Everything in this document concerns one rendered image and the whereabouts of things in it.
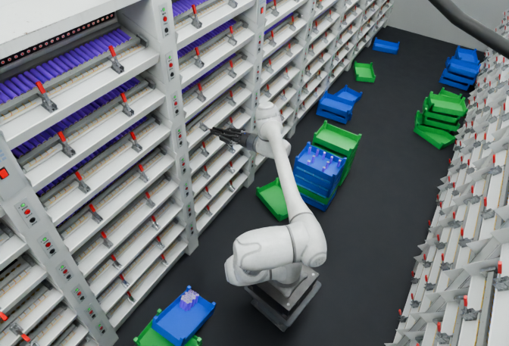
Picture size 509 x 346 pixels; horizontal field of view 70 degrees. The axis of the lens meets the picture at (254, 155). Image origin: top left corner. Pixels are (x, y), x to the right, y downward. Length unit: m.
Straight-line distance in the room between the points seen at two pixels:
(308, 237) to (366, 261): 1.36
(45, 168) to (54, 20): 0.46
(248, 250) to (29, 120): 0.77
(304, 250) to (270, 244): 0.12
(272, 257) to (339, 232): 1.48
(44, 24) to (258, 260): 0.93
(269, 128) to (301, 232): 0.49
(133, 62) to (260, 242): 0.77
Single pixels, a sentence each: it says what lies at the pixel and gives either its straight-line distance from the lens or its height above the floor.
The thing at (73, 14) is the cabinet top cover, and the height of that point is 1.70.
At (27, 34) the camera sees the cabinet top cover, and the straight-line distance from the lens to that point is 1.13.
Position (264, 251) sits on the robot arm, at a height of 1.08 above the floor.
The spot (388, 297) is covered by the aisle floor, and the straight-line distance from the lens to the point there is 2.53.
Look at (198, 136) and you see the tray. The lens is 1.91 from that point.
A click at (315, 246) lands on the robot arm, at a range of 1.27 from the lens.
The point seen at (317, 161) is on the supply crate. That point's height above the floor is 0.32.
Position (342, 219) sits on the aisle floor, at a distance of 2.76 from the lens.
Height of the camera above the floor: 2.14
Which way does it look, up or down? 44 degrees down
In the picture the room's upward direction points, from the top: 4 degrees clockwise
